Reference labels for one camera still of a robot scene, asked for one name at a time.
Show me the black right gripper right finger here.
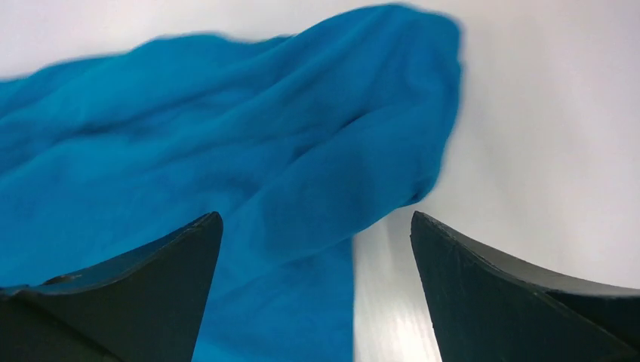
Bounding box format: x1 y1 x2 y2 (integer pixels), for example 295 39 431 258
411 212 639 362

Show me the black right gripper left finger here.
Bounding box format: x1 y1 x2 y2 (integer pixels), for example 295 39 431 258
1 212 223 362

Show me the bright blue t shirt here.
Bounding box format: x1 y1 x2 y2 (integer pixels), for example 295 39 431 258
1 5 461 361

